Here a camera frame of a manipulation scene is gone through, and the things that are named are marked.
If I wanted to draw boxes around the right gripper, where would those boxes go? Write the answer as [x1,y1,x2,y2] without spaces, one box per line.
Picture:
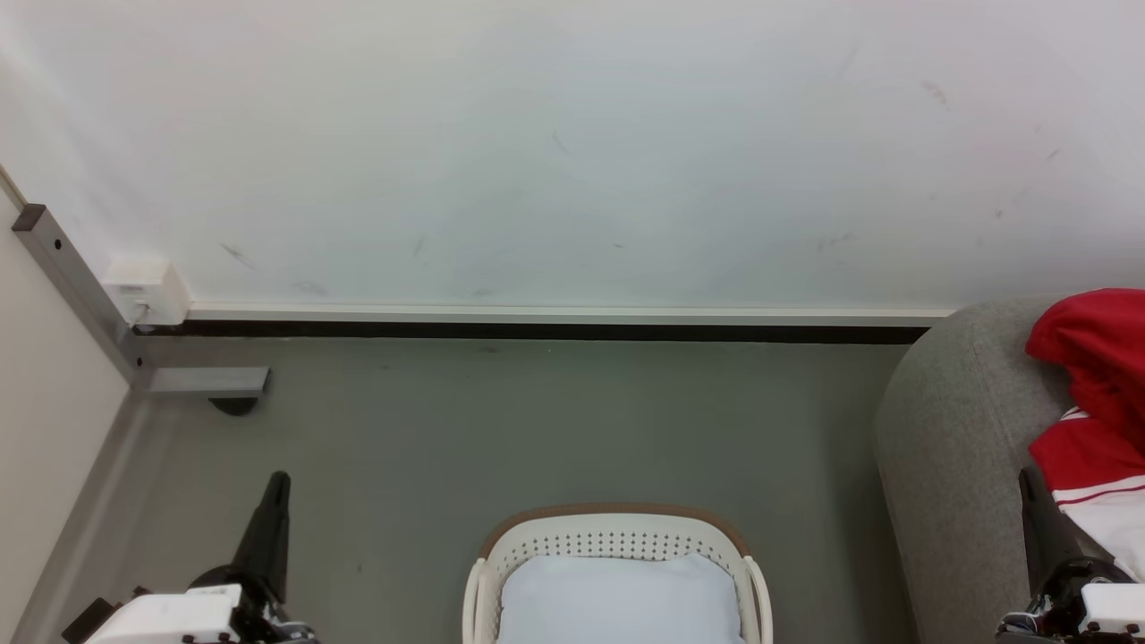
[996,465,1145,644]

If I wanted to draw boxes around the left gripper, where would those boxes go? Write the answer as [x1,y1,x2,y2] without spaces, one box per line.
[61,470,318,644]

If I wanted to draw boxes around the cream plastic laundry basket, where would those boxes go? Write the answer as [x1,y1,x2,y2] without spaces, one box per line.
[462,503,775,644]

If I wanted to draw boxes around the light blue folded clothing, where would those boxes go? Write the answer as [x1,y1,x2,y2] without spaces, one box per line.
[496,553,745,644]

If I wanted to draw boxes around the grey fabric sofa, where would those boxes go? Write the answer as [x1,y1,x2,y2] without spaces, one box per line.
[873,300,1145,644]

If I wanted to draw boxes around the red and white garment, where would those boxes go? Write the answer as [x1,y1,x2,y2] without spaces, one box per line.
[1024,288,1145,582]

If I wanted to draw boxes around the white and black skirting strip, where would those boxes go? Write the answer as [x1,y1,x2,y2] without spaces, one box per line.
[134,302,956,346]

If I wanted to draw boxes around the grey partition base rail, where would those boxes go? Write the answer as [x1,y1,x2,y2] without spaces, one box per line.
[7,394,180,644]

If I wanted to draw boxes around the white wall socket box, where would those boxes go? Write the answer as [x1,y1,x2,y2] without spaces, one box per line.
[102,258,191,326]

